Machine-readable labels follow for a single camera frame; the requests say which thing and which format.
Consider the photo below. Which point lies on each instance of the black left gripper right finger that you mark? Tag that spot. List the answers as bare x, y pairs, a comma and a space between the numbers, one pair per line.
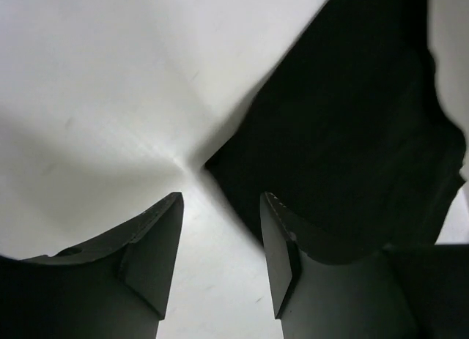
323, 286

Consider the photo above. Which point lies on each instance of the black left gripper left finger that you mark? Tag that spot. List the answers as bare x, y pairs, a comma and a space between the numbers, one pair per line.
115, 285

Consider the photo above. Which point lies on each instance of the black tank top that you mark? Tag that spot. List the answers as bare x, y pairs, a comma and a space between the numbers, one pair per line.
348, 131

